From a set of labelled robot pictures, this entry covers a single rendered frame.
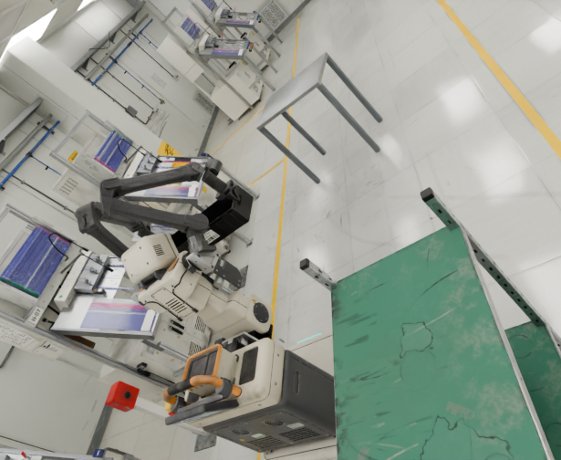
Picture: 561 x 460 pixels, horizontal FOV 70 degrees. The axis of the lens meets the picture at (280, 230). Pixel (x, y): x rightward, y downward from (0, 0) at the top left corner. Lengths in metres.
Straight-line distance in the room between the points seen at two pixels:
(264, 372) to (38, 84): 5.22
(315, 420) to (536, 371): 0.84
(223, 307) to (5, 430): 3.04
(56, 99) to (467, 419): 5.88
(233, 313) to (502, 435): 1.25
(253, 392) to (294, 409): 0.19
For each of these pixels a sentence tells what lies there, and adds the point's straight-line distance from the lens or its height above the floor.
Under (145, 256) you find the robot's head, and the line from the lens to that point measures 1.73.
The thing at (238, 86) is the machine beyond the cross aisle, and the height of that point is 0.44.
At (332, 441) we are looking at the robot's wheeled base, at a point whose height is 0.28.
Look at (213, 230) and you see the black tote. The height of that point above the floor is 1.09.
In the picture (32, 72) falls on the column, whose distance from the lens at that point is 6.17.
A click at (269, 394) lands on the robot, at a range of 1.64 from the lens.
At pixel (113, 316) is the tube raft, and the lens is 3.12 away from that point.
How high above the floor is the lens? 1.79
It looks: 28 degrees down
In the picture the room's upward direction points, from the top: 52 degrees counter-clockwise
